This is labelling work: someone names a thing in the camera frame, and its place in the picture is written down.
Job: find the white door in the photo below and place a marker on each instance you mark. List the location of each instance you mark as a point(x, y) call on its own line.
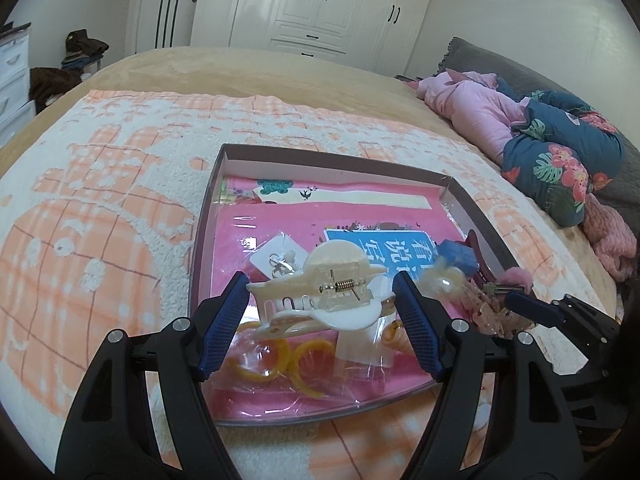
point(145, 10)

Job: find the yellow hoop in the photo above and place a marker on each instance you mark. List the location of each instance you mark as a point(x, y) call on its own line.
point(312, 347)
point(265, 365)

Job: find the shallow brown cardboard box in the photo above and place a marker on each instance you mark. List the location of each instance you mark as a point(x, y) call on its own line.
point(320, 156)

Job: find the cream hair claw clip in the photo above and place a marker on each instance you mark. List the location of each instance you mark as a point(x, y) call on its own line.
point(340, 260)

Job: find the brown cloth heap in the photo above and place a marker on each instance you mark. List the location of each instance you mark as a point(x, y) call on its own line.
point(52, 87)

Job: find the clear red-flecked hair accessory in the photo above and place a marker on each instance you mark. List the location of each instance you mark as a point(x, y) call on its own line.
point(487, 317)

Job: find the clear packet with white card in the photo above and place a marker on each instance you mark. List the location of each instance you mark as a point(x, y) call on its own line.
point(360, 355)

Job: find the pale yellow round ornament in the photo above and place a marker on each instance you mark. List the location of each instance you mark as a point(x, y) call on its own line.
point(445, 280)

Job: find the tan bedspread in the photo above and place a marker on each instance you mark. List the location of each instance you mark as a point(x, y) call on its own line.
point(200, 70)

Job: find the peach checked fleece blanket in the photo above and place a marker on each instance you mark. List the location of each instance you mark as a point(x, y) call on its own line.
point(100, 210)

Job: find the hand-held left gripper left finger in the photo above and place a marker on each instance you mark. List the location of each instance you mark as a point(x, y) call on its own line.
point(220, 325)

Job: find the maroon oval hair clip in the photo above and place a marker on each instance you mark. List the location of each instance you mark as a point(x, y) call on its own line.
point(486, 267)

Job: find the grey headboard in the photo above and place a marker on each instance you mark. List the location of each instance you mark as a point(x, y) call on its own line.
point(500, 62)

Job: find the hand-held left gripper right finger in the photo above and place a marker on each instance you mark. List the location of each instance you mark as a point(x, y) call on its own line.
point(417, 320)

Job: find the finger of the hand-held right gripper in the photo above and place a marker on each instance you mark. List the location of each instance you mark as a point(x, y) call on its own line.
point(535, 307)

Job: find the blue floral quilt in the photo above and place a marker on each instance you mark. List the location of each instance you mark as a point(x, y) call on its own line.
point(560, 160)

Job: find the clear packet with amber piece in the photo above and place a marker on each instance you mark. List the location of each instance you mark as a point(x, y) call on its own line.
point(396, 339)

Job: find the clear earring packet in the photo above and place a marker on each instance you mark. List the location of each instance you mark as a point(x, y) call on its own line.
point(267, 260)

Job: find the white wardrobe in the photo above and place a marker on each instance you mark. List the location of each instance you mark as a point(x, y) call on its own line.
point(310, 5)

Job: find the dark clothes pile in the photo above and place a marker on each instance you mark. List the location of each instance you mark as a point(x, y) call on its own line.
point(85, 47)

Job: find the white drawer cabinet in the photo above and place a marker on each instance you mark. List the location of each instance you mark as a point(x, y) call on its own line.
point(12, 85)

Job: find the pink knitted garment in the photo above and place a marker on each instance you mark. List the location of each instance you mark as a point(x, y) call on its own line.
point(612, 235)

